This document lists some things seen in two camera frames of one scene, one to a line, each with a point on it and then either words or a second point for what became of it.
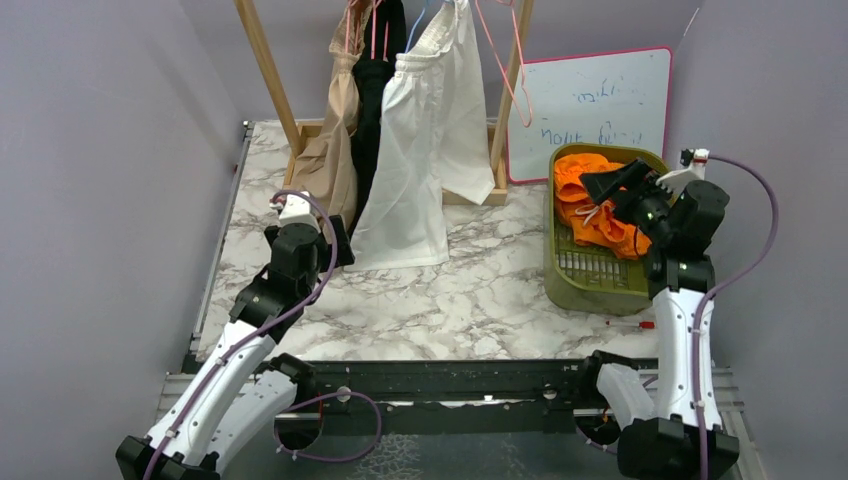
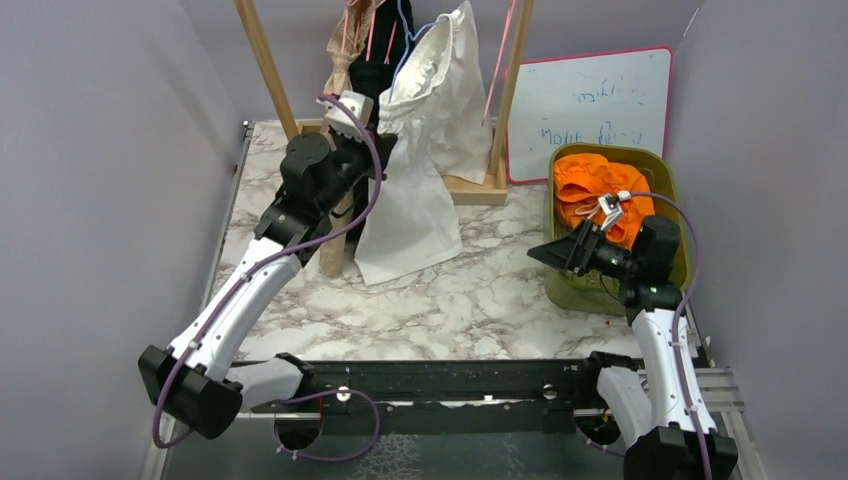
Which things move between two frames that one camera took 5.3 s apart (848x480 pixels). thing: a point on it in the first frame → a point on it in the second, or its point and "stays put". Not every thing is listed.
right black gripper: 603,184 → 573,252
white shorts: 434,139 stays put
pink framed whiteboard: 610,98 stays put
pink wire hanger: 503,69 → 509,19
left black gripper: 343,253 → 384,144
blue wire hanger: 416,24 → 407,39
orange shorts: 594,224 stays put
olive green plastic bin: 594,279 stays put
